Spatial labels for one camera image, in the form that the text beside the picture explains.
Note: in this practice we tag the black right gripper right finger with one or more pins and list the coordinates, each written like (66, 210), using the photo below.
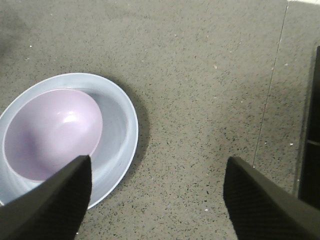
(261, 210)

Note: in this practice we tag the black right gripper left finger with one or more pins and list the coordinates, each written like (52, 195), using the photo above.
(54, 210)

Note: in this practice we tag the purple plastic bowl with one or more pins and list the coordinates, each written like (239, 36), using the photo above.
(49, 131)

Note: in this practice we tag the light blue plate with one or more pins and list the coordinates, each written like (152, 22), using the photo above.
(118, 143)

